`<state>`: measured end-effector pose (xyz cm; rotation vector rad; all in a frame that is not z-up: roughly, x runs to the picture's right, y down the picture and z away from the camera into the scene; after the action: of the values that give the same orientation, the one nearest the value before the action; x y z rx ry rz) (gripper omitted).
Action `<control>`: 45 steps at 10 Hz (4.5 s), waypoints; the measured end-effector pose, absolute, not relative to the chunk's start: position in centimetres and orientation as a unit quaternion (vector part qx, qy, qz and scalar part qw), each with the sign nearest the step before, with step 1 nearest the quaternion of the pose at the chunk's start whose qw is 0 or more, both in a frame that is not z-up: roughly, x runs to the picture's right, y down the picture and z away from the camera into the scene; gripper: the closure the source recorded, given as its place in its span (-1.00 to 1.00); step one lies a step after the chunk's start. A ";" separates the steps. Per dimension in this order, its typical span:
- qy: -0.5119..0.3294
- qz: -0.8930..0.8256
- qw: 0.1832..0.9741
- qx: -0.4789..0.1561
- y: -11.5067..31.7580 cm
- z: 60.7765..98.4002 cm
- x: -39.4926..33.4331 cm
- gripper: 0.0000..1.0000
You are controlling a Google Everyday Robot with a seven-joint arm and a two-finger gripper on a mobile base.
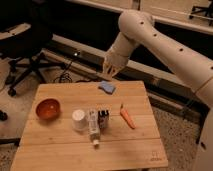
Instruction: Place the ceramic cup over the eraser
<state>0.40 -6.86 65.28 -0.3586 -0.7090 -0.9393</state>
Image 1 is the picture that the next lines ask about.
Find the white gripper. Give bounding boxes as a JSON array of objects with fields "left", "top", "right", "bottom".
[{"left": 103, "top": 47, "right": 128, "bottom": 78}]

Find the white ceramic cup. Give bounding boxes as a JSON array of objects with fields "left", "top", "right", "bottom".
[{"left": 72, "top": 109, "right": 87, "bottom": 131}]

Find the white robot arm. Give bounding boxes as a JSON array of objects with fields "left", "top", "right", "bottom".
[{"left": 103, "top": 9, "right": 213, "bottom": 171}]

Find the orange carrot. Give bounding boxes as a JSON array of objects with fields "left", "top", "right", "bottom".
[{"left": 120, "top": 104, "right": 136, "bottom": 129}]

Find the orange bowl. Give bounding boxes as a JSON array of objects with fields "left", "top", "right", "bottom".
[{"left": 36, "top": 98, "right": 60, "bottom": 120}]

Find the black office chair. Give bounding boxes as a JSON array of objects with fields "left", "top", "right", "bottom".
[{"left": 0, "top": 0, "right": 66, "bottom": 97}]

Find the black chair base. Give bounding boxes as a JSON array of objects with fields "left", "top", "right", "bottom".
[{"left": 189, "top": 4, "right": 213, "bottom": 25}]

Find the black object on floor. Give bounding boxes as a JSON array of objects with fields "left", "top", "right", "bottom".
[{"left": 0, "top": 110, "right": 8, "bottom": 121}]

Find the black cable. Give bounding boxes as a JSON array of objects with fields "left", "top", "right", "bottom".
[{"left": 52, "top": 53, "right": 81, "bottom": 84}]

